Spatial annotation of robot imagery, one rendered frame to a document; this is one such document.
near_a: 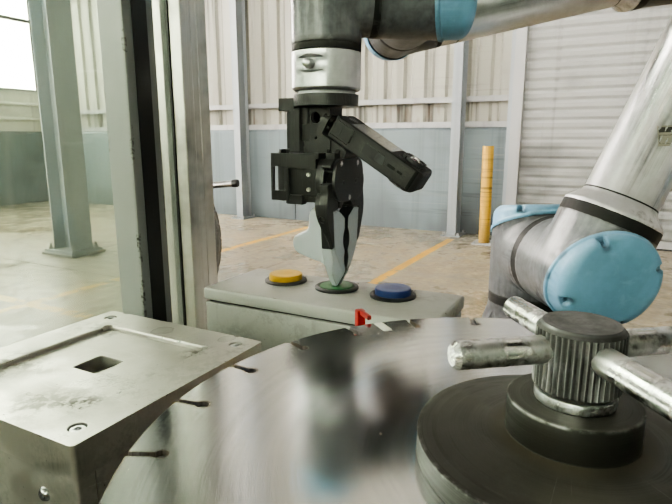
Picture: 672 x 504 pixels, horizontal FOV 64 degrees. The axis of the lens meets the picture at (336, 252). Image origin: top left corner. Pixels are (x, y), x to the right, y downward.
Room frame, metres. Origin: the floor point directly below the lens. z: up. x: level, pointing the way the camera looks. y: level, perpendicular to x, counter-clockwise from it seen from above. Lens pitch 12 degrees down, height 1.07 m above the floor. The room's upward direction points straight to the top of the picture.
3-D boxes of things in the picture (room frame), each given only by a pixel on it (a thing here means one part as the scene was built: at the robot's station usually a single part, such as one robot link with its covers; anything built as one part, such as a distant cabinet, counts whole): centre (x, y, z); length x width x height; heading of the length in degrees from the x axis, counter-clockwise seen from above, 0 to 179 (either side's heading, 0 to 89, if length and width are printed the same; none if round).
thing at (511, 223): (0.77, -0.29, 0.91); 0.13 x 0.12 x 0.14; 5
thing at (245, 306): (0.59, 0.01, 0.82); 0.28 x 0.11 x 0.15; 62
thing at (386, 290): (0.58, -0.06, 0.90); 0.04 x 0.04 x 0.02
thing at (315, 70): (0.61, 0.01, 1.13); 0.08 x 0.08 x 0.05
